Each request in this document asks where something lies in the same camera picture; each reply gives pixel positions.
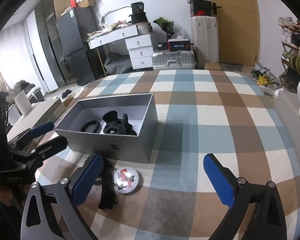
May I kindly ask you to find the black spiral hair tie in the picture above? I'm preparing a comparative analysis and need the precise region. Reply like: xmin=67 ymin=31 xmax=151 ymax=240
xmin=80 ymin=120 xmax=101 ymax=133

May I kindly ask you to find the black long hair clip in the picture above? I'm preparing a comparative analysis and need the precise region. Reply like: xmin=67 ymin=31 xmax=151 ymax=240
xmin=98 ymin=158 xmax=117 ymax=210

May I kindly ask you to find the black round hair claw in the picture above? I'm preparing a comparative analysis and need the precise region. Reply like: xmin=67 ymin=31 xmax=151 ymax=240
xmin=103 ymin=113 xmax=137 ymax=136

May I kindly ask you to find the white paper roll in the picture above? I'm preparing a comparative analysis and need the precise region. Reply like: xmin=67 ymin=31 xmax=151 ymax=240
xmin=14 ymin=90 xmax=33 ymax=116

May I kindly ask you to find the black hair claw in box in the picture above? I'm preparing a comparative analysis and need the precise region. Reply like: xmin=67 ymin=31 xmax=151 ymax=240
xmin=102 ymin=110 xmax=118 ymax=124

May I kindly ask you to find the white round dish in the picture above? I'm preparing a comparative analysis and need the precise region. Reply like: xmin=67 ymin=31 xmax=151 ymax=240
xmin=113 ymin=167 xmax=139 ymax=194

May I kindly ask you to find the plaid bed cover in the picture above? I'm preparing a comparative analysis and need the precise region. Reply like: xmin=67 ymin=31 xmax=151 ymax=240
xmin=34 ymin=69 xmax=300 ymax=240

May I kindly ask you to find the grey open storage box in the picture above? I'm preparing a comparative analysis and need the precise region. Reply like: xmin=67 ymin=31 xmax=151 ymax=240
xmin=55 ymin=94 xmax=158 ymax=163

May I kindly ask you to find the black refrigerator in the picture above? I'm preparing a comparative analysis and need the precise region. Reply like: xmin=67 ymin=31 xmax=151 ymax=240
xmin=57 ymin=7 xmax=103 ymax=86

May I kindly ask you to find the glass display cabinet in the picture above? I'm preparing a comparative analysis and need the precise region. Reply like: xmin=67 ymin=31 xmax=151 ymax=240
xmin=34 ymin=0 xmax=73 ymax=88

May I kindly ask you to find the white desk with drawers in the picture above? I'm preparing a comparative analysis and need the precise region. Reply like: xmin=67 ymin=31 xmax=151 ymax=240
xmin=88 ymin=22 xmax=158 ymax=70

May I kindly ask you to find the silver suitcase lying flat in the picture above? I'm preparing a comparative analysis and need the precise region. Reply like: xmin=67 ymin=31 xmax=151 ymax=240
xmin=152 ymin=50 xmax=196 ymax=70

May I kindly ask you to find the shoe rack with shoes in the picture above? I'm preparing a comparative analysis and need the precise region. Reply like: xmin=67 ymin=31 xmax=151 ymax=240
xmin=278 ymin=17 xmax=300 ymax=93

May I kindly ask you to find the black red flat box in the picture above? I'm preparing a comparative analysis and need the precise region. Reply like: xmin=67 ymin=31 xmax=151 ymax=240
xmin=158 ymin=39 xmax=191 ymax=51

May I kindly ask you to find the dark flower bouquet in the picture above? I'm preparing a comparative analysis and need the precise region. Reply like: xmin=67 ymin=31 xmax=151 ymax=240
xmin=153 ymin=17 xmax=174 ymax=38

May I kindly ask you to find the white upright suitcase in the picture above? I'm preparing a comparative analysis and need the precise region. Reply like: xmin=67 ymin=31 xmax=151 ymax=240
xmin=191 ymin=16 xmax=219 ymax=68

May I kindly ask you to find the black nike shoe box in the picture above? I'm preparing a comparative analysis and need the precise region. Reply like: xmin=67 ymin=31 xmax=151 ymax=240
xmin=190 ymin=0 xmax=216 ymax=17

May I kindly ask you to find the wooden door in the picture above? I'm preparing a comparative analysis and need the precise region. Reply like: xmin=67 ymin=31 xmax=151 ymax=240
xmin=211 ymin=0 xmax=260 ymax=66

